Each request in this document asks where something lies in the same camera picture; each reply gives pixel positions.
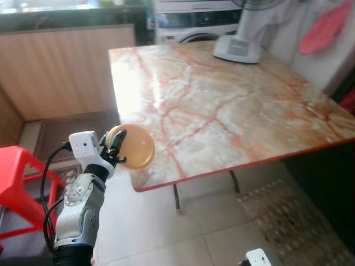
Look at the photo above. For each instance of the dark stone countertop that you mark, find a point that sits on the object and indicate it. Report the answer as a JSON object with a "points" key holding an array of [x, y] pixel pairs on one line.
{"points": [[72, 14]]}

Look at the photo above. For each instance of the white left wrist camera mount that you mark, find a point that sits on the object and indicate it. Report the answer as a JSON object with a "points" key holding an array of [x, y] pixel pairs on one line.
{"points": [[84, 147]]}

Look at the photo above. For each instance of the red plastic stool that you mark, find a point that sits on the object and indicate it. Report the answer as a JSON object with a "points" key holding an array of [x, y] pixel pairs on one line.
{"points": [[14, 177]]}

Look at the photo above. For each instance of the black metal table leg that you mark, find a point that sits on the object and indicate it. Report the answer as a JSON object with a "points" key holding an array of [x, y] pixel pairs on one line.
{"points": [[176, 198], [236, 183]]}

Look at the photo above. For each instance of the patterned brown floor rug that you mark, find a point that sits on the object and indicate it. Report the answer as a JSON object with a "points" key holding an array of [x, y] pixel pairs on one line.
{"points": [[294, 227]]}

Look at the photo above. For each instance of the white washing machine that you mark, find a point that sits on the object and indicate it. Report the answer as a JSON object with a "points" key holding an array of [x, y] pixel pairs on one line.
{"points": [[188, 22]]}

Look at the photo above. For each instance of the red hanging cloth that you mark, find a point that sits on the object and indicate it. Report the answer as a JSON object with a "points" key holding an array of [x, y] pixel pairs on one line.
{"points": [[324, 27]]}

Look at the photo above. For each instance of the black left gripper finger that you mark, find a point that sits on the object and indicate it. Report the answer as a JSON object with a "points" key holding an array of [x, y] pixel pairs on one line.
{"points": [[118, 141]]}

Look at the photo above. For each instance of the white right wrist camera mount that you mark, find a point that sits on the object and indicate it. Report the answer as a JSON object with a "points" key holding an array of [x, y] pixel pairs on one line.
{"points": [[259, 258]]}

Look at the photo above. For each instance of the light wooden cabinet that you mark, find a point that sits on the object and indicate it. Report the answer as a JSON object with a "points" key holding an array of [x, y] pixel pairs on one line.
{"points": [[66, 72]]}

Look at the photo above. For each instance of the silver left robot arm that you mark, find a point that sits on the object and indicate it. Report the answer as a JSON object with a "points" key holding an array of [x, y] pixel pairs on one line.
{"points": [[82, 205]]}

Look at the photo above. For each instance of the white refrigerator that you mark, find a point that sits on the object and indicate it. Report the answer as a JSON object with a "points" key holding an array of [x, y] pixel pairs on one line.
{"points": [[327, 66]]}

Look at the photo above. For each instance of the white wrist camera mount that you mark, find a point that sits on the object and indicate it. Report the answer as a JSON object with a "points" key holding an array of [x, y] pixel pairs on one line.
{"points": [[84, 147], [259, 258]]}

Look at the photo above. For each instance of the marble pattern table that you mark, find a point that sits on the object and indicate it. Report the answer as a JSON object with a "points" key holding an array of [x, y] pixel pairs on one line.
{"points": [[233, 105]]}

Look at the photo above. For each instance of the dark brown doormat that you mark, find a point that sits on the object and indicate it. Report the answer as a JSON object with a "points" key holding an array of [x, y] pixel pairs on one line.
{"points": [[66, 127]]}

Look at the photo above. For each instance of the round orange lidded container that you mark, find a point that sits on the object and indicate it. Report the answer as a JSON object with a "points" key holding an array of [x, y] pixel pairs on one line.
{"points": [[137, 147]]}

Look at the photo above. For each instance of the white standing fan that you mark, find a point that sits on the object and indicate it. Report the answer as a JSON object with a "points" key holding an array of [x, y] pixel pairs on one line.
{"points": [[238, 47]]}

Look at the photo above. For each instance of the red plastic chair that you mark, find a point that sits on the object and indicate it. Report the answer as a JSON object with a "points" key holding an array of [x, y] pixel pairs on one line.
{"points": [[349, 102]]}

